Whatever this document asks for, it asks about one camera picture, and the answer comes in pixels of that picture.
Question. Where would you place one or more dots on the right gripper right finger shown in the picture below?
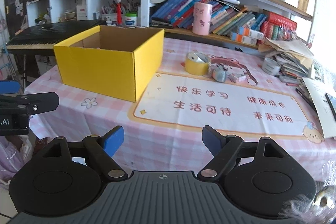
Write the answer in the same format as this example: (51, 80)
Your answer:
(224, 150)

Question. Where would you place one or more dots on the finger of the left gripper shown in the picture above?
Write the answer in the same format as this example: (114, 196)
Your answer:
(29, 104)
(9, 87)

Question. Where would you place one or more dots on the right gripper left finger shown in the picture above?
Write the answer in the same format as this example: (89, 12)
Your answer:
(100, 151)

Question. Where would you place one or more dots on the white staples box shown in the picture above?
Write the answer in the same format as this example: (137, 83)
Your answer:
(236, 78)

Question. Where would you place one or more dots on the black electronic keyboard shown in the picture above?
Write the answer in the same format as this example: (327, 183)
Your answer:
(40, 40)

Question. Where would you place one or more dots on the pink checkered table mat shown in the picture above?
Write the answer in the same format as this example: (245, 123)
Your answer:
(163, 129)

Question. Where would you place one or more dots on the yellow cardboard box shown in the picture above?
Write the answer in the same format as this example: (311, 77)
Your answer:
(113, 61)

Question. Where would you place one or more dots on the yellow tape roll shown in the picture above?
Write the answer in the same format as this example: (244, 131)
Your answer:
(197, 63)

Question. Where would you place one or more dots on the grey pencil case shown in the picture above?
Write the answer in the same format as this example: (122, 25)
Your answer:
(288, 80)

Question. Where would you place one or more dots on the clear tape roll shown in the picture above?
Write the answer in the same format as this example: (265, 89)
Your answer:
(271, 67)

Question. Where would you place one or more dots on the black marker pen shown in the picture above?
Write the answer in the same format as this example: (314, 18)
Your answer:
(307, 100)

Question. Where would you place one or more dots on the orange white box lower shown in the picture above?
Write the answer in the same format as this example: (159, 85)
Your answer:
(243, 39)

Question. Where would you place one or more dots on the orange white box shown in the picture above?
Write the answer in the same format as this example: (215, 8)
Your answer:
(243, 39)
(250, 33)

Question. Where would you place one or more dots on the white paper sheet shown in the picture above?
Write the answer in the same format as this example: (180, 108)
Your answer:
(318, 92)

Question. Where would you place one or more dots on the stack of papers and notebooks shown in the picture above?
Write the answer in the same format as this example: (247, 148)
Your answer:
(294, 57)

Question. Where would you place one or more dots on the orange white box upper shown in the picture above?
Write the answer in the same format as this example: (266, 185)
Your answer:
(250, 33)

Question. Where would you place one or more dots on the white jar green lid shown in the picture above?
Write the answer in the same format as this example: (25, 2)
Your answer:
(131, 19)

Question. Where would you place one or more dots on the pink cylindrical canister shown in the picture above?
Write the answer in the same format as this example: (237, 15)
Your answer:
(202, 18)

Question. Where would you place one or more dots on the red dictionary book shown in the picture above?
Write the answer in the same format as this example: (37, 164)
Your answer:
(280, 20)

